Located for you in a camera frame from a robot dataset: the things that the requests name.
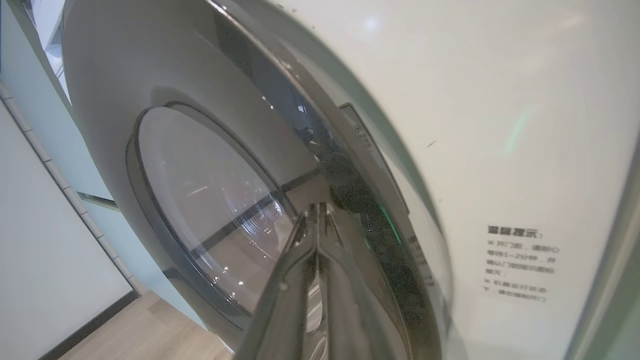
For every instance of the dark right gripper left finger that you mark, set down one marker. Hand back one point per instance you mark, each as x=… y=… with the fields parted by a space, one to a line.
x=290 y=310

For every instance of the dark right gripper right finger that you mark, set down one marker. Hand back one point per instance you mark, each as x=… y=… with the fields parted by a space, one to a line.
x=355 y=320

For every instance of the dark round washing machine door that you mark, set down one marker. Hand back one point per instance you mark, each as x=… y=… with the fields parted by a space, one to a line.
x=200 y=100

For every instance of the white front-load washing machine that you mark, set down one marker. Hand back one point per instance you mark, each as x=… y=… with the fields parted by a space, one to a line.
x=500 y=125

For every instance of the black printed text label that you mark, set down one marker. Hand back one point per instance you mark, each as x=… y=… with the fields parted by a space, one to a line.
x=520 y=265

